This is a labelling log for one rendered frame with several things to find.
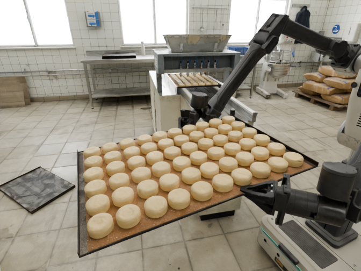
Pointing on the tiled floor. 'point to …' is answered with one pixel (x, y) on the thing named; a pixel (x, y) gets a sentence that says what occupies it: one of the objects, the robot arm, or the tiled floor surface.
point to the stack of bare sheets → (36, 189)
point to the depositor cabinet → (167, 104)
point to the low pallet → (321, 101)
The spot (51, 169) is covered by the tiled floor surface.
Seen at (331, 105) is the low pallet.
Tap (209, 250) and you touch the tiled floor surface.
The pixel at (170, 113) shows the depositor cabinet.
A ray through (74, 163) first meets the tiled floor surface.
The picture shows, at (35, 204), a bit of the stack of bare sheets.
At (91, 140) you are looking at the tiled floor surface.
